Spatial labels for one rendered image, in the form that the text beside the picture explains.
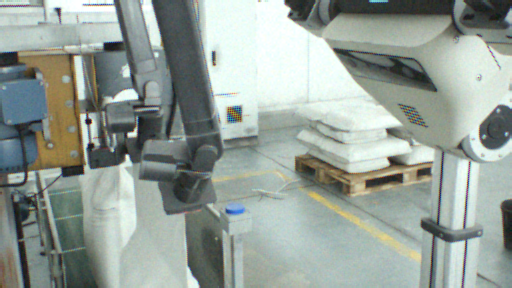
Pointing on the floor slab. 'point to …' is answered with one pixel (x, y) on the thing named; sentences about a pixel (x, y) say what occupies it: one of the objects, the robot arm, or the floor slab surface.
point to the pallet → (326, 174)
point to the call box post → (236, 261)
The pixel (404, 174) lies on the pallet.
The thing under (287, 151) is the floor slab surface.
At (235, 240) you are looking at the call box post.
